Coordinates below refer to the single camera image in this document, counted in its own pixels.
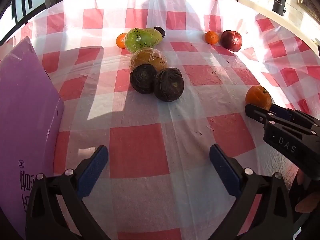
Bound purple cardboard box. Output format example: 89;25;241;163
0;36;65;233

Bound black bottle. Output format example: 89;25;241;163
272;0;286;15

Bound small tangerine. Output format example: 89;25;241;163
204;31;219;45
116;33;127;49

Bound large orange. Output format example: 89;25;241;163
245;85;272;110

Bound red apple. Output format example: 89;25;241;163
220;30;243;52

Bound small dark passion fruit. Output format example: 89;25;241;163
152;26;166;38

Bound green pear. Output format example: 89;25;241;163
124;27;163;54

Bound large dark round fruit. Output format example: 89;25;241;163
153;68;185;102
129;64;158;95

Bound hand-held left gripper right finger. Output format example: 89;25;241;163
209;144;294;240

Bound person's right hand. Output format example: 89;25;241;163
295;169;320;213

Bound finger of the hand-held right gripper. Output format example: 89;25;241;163
270;104;320;130
244;103;319;137

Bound white ledge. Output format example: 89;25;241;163
236;0;320;47

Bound red white checked tablecloth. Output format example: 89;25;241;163
0;0;320;240

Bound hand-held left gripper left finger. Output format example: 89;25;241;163
26;144;109;240

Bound yellow pear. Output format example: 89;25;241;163
129;48;167;72

